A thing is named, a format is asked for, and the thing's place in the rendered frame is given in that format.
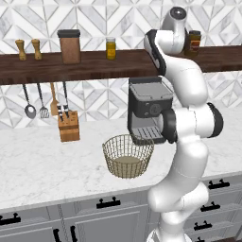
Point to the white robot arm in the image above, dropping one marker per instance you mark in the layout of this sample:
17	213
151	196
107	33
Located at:
189	148

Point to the grey cabinet door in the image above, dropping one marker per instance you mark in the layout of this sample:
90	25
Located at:
28	235
110	228

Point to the dark grey coffee machine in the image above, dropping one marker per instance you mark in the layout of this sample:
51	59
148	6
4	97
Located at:
146	100

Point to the wooden knife block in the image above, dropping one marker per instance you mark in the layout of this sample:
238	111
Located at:
69	129

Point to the steel hanging tool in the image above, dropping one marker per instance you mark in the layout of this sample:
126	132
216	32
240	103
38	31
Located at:
65	93

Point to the wooden spatula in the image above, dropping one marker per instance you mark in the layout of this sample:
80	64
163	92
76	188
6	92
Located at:
54	105

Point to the yellow glass jar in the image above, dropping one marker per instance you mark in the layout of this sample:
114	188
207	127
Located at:
111	49

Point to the steel slotted spatula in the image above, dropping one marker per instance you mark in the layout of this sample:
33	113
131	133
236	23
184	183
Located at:
44	112

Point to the grey drawer front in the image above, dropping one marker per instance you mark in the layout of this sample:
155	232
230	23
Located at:
225	224
28	217
234	186
217	237
129	203
231	204

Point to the brown canister with black lid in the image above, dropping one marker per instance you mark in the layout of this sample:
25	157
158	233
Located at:
70	48

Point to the steel hanging ladle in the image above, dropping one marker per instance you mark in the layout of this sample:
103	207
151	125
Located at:
30	111

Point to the brown jar with red label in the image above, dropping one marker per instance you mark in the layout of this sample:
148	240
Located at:
196	42

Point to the wooden pepper shaker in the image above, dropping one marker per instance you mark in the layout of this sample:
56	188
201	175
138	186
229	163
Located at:
37	49

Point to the dark wooden wall shelf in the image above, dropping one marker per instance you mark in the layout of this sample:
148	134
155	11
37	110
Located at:
94	66

